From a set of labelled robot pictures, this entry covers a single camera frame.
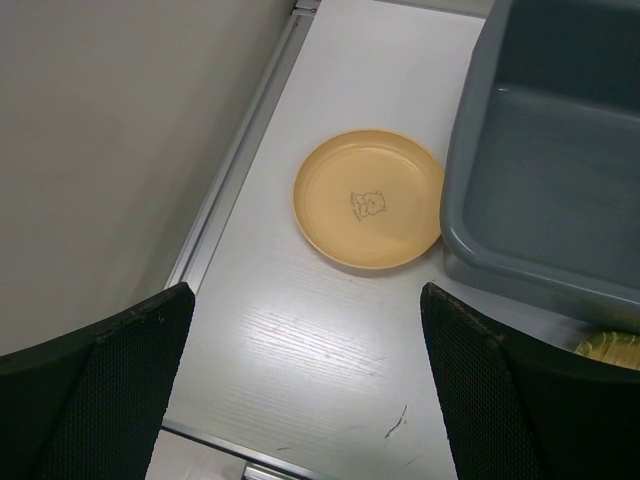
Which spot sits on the woven bamboo tray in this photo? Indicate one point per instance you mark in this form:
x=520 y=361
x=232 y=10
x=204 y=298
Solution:
x=614 y=348

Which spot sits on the grey plastic bin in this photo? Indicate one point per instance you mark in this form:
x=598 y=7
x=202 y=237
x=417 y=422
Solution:
x=541 y=196

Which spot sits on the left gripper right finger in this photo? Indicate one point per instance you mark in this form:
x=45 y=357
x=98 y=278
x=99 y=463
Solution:
x=515 y=407

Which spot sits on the aluminium frame rail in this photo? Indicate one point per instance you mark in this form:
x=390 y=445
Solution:
x=201 y=243

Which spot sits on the tan plate with bear print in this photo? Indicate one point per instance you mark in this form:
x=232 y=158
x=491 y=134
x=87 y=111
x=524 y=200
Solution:
x=369 y=199

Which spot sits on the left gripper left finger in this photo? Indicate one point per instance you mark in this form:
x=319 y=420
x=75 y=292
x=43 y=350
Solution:
x=90 y=404

